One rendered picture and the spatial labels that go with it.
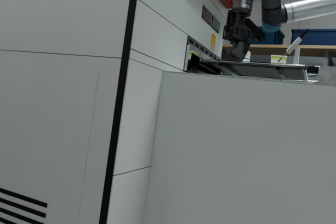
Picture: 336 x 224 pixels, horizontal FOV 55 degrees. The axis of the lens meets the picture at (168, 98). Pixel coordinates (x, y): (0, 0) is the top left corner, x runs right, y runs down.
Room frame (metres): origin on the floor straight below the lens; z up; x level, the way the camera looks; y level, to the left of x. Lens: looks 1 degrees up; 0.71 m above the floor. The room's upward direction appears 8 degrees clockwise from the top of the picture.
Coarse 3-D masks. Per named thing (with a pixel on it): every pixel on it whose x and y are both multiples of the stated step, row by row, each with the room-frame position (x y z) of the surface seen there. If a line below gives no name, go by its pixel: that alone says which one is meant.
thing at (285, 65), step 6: (198, 60) 1.18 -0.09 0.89; (204, 60) 1.16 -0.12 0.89; (210, 60) 1.15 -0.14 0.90; (216, 60) 1.15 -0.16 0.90; (222, 60) 1.14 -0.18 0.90; (228, 60) 1.13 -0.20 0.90; (234, 60) 1.12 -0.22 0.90; (270, 66) 1.07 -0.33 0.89; (276, 66) 1.06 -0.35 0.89; (282, 66) 1.05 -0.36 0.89; (288, 66) 1.04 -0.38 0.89; (294, 66) 1.04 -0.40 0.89; (300, 66) 1.03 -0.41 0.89; (306, 66) 1.02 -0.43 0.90
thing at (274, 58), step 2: (272, 56) 1.58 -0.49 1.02; (274, 56) 1.58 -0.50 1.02; (276, 56) 1.57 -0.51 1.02; (278, 56) 1.57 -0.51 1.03; (280, 56) 1.57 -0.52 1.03; (284, 56) 1.56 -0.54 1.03; (286, 56) 1.56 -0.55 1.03; (272, 58) 1.58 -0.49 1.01; (274, 58) 1.57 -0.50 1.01; (276, 58) 1.57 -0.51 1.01; (278, 58) 1.57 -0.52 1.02; (282, 58) 1.56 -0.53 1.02; (284, 58) 1.56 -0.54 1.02; (272, 60) 1.58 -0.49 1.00; (274, 60) 1.57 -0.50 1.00; (276, 60) 1.57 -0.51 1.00; (280, 60) 1.57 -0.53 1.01; (282, 60) 1.56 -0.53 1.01; (284, 60) 1.56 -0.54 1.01; (272, 62) 1.58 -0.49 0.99; (274, 62) 1.57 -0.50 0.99; (276, 62) 1.57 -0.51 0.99; (278, 62) 1.57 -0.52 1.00; (280, 62) 1.57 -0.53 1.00; (282, 62) 1.56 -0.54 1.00; (284, 62) 1.56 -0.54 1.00
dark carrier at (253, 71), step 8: (208, 64) 1.25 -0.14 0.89; (216, 64) 1.22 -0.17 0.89; (232, 64) 1.17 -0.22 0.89; (224, 72) 1.43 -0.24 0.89; (240, 72) 1.36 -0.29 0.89; (248, 72) 1.33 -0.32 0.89; (256, 72) 1.29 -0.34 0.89; (264, 72) 1.26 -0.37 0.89; (272, 72) 1.24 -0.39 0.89; (288, 72) 1.18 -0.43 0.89; (296, 72) 1.16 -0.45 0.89
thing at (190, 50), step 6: (186, 48) 1.15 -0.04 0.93; (192, 48) 1.17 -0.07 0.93; (186, 54) 1.14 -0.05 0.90; (192, 54) 1.20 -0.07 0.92; (198, 54) 1.23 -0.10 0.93; (204, 54) 1.30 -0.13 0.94; (186, 60) 1.14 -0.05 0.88; (186, 66) 1.14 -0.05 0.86; (192, 66) 1.19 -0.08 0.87; (192, 72) 1.20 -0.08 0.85; (198, 72) 1.26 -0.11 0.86; (204, 72) 1.32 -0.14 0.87
